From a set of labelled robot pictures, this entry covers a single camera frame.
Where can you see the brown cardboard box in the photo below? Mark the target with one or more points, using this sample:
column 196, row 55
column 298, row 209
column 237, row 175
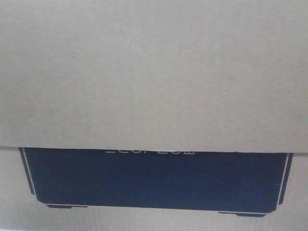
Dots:
column 162, row 75

